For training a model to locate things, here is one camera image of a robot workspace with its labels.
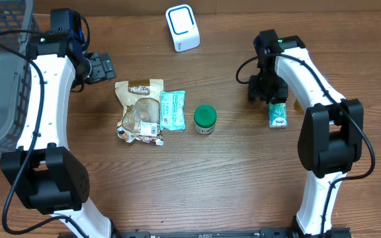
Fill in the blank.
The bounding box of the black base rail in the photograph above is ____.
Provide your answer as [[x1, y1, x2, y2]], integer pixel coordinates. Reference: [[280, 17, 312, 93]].
[[58, 228, 353, 238]]

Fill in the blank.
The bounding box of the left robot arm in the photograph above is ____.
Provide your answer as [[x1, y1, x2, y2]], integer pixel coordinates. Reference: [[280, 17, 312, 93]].
[[1, 9, 118, 237]]

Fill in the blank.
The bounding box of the green lid white jar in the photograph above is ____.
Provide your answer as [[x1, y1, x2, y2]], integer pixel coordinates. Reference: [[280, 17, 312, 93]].
[[194, 104, 217, 135]]

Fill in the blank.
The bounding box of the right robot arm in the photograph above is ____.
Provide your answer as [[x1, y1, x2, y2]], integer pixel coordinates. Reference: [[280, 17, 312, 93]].
[[247, 29, 365, 237]]

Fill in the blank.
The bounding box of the brown Pantree snack bag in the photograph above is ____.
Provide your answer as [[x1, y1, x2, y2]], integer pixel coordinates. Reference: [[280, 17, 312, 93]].
[[115, 79, 164, 146]]

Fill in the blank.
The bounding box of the white barcode scanner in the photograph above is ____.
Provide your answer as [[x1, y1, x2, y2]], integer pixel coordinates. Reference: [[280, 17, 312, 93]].
[[165, 4, 200, 52]]

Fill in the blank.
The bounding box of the green white drink carton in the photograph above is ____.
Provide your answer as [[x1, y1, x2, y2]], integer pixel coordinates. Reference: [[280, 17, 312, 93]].
[[269, 103, 288, 128]]

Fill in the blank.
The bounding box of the teal snack packet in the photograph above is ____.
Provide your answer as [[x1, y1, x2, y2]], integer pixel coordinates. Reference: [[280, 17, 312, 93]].
[[160, 91, 186, 131]]

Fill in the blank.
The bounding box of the yellow drink bottle silver cap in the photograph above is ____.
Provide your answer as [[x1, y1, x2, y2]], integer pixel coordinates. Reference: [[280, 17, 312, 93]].
[[294, 100, 304, 114]]

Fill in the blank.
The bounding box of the dark grey plastic basket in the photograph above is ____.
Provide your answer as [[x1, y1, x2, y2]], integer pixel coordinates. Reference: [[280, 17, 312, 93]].
[[0, 0, 39, 156]]

